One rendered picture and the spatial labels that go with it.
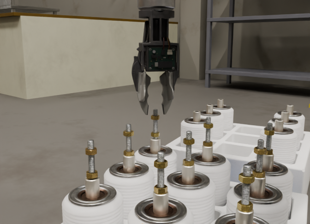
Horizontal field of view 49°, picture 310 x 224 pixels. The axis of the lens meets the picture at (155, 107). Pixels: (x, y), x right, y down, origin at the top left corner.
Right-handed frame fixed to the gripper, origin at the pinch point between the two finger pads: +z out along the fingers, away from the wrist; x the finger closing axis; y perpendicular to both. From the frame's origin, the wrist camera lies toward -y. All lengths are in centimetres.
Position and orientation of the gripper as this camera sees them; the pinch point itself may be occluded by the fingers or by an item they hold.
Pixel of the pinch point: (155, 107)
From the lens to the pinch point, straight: 73.4
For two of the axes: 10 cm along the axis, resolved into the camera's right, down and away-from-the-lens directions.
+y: 1.5, 2.0, -9.7
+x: 9.9, -0.3, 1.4
